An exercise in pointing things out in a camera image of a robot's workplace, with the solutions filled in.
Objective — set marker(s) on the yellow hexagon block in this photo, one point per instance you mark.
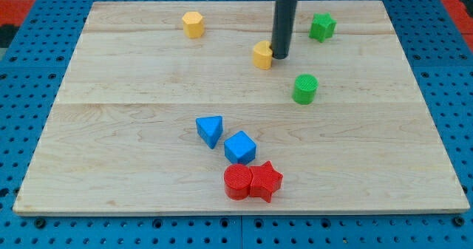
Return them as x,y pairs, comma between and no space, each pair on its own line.
193,24

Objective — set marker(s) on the blue triangle block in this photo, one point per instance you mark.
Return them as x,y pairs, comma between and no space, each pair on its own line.
210,129

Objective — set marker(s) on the blue cube block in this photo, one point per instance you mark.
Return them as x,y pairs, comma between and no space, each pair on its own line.
240,148

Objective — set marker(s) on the red cylinder block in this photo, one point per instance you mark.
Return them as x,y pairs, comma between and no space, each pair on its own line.
237,181

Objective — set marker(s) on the yellow heart block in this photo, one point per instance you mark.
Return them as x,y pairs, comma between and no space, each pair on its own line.
262,55

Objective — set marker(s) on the light wooden board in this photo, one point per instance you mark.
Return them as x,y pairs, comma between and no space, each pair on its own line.
121,137

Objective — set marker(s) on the red star block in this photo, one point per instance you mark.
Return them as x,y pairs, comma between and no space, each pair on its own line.
266,180

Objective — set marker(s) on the green cylinder block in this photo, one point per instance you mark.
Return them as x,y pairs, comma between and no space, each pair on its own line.
304,89

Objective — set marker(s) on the dark grey cylindrical robot pointer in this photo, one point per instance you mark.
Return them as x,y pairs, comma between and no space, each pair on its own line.
283,19

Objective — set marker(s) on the green star block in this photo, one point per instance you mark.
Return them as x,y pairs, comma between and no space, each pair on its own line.
322,27

